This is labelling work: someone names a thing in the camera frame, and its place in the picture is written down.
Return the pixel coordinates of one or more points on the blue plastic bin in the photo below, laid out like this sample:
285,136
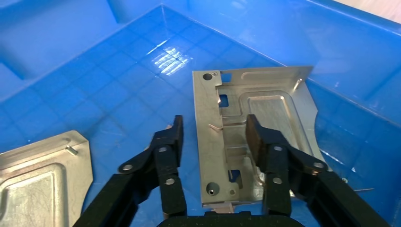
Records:
94,78

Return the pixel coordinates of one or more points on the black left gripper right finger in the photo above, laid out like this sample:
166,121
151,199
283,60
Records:
275,163

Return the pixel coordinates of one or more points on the stamped silver metal plate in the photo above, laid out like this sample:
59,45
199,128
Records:
37,181
208,141

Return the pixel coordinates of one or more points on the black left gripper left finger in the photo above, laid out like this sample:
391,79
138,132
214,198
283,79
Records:
166,156

